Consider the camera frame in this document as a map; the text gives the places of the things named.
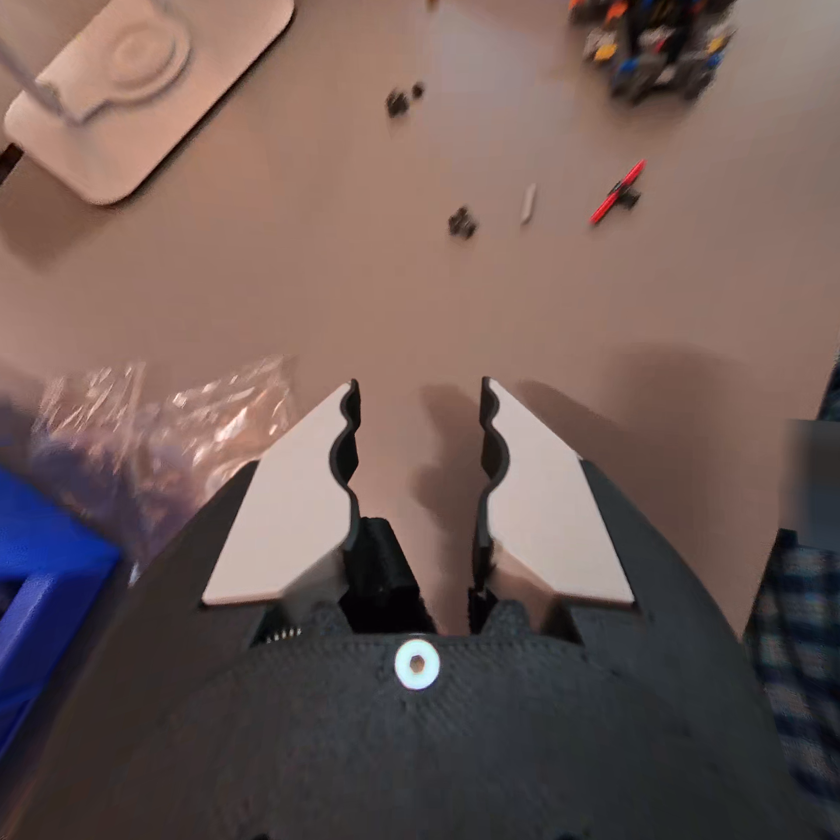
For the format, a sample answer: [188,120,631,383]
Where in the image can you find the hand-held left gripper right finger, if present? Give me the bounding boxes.
[471,375,637,626]

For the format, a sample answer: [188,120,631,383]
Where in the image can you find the red axle with black connector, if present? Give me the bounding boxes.
[588,159,648,226]

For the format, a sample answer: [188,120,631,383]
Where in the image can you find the magnifier on white base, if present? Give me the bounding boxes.
[3,0,296,206]

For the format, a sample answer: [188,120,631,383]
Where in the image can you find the small blue plastic bin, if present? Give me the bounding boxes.
[0,466,126,762]

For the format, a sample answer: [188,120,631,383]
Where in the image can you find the multicoloured brick technic assembly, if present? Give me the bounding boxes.
[567,0,739,106]

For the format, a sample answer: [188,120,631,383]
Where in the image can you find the person in blue plaid shirt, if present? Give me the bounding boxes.
[743,357,840,815]

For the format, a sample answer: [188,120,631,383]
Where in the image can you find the clear plastic bag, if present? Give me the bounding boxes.
[29,354,299,565]

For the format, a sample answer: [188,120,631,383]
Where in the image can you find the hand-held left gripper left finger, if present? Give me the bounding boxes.
[202,378,363,616]

